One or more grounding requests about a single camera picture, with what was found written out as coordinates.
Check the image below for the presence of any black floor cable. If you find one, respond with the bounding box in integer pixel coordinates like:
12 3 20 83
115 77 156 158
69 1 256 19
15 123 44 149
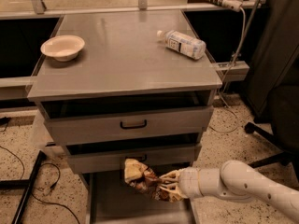
0 145 81 224

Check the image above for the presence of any clear plastic water bottle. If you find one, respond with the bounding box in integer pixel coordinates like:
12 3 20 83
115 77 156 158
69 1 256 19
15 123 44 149
157 30 206 61

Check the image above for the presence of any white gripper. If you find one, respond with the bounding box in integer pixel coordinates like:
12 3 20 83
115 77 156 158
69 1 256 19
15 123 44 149
159 167 202 203

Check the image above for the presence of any middle drawer with black handle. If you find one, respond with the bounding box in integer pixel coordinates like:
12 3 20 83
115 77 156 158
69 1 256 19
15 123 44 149
67 133 201 174

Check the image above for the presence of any white floor cable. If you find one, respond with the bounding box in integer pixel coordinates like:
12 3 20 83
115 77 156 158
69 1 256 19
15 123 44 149
208 7 247 134

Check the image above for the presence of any white bowl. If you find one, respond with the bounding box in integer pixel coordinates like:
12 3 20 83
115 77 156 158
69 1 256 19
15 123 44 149
40 35 85 62

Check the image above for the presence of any black office chair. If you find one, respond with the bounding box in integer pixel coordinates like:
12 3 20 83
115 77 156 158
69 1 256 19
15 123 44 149
244 58 299 179

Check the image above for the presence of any grey drawer cabinet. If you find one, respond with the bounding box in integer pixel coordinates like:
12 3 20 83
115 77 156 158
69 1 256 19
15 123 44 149
27 8 223 224

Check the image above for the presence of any drawer with black handle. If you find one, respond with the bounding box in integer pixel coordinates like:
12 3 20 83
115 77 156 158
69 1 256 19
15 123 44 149
42 91 214 146
67 133 201 174

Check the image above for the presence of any brown chip bag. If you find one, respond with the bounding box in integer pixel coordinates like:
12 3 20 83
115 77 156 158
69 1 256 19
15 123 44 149
124 159 164 201

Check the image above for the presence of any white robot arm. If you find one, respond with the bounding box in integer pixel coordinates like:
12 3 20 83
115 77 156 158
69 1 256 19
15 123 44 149
160 161 299 222

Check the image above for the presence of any open bottom drawer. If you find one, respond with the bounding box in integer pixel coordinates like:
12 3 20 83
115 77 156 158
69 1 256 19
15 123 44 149
85 170 200 224

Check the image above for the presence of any top drawer with black handle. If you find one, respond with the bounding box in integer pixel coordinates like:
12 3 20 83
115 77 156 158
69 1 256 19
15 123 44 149
42 91 214 146

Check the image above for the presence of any black metal floor frame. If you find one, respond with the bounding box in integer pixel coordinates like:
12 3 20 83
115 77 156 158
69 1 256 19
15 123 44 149
0 151 47 224

